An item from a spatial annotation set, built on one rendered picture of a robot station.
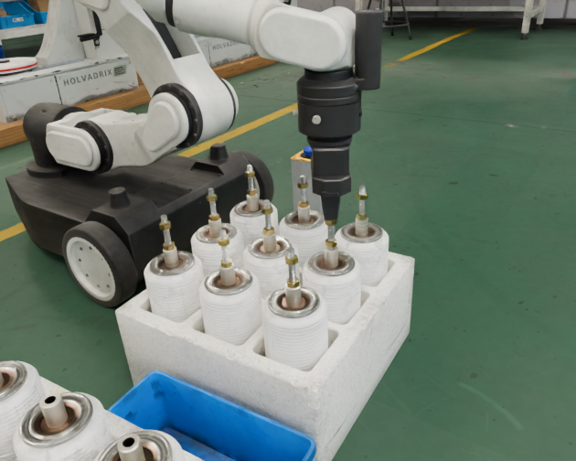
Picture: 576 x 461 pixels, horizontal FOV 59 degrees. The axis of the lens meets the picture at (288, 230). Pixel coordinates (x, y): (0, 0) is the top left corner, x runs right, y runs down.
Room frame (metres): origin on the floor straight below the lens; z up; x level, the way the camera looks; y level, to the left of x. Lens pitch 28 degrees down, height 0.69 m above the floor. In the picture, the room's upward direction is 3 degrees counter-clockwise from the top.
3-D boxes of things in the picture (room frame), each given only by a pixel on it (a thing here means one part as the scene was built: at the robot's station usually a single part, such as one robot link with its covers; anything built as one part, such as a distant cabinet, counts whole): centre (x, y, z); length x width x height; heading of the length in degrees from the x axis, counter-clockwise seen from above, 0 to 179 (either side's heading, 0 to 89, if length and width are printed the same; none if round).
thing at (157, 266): (0.74, 0.20, 0.25); 0.08 x 0.08 x 0.01
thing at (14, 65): (2.70, 1.37, 0.29); 0.30 x 0.30 x 0.06
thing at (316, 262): (0.71, -0.07, 0.25); 0.08 x 0.08 x 0.01
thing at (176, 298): (0.74, 0.20, 0.16); 0.10 x 0.10 x 0.18
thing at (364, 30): (0.71, -0.08, 0.57); 0.11 x 0.11 x 0.11; 72
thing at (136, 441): (0.35, 0.17, 0.26); 0.02 x 0.02 x 0.03
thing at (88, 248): (1.01, 0.43, 0.10); 0.20 x 0.05 x 0.20; 55
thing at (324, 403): (0.77, 0.03, 0.09); 0.39 x 0.39 x 0.18; 57
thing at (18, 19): (5.45, 2.64, 0.36); 0.50 x 0.38 x 0.21; 56
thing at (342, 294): (0.71, -0.07, 0.16); 0.10 x 0.10 x 0.18
